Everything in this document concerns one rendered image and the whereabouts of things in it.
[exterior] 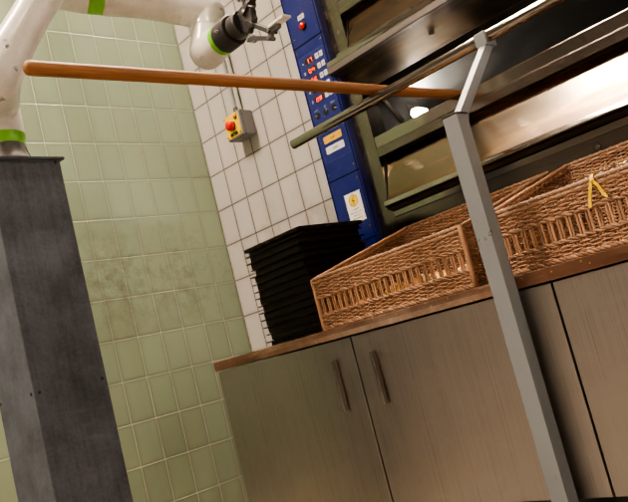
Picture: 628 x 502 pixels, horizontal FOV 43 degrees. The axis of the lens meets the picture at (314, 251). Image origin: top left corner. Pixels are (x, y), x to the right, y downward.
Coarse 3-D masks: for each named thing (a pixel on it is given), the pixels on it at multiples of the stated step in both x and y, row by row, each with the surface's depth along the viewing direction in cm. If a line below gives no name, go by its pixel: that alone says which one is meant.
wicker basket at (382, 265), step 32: (512, 192) 203; (416, 224) 253; (448, 224) 242; (352, 256) 237; (384, 256) 202; (416, 256) 251; (448, 256) 188; (480, 256) 187; (320, 288) 221; (352, 288) 212; (384, 288) 242; (416, 288) 196; (448, 288) 189; (320, 320) 222; (352, 320) 213
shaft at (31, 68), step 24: (24, 72) 151; (48, 72) 153; (72, 72) 156; (96, 72) 159; (120, 72) 163; (144, 72) 167; (168, 72) 172; (192, 72) 176; (408, 96) 229; (432, 96) 236
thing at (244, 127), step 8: (240, 112) 305; (248, 112) 307; (224, 120) 309; (232, 120) 306; (240, 120) 304; (248, 120) 306; (240, 128) 303; (248, 128) 305; (232, 136) 307; (240, 136) 306; (248, 136) 309
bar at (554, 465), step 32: (544, 0) 178; (480, 32) 189; (448, 64) 199; (480, 64) 185; (384, 96) 213; (320, 128) 231; (448, 128) 172; (480, 192) 168; (480, 224) 168; (512, 288) 167; (512, 320) 165; (512, 352) 166; (544, 384) 165; (544, 416) 162; (544, 448) 162
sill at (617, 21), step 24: (600, 24) 207; (624, 24) 203; (552, 48) 217; (576, 48) 212; (504, 72) 228; (528, 72) 223; (456, 96) 241; (480, 96) 235; (432, 120) 248; (384, 144) 263
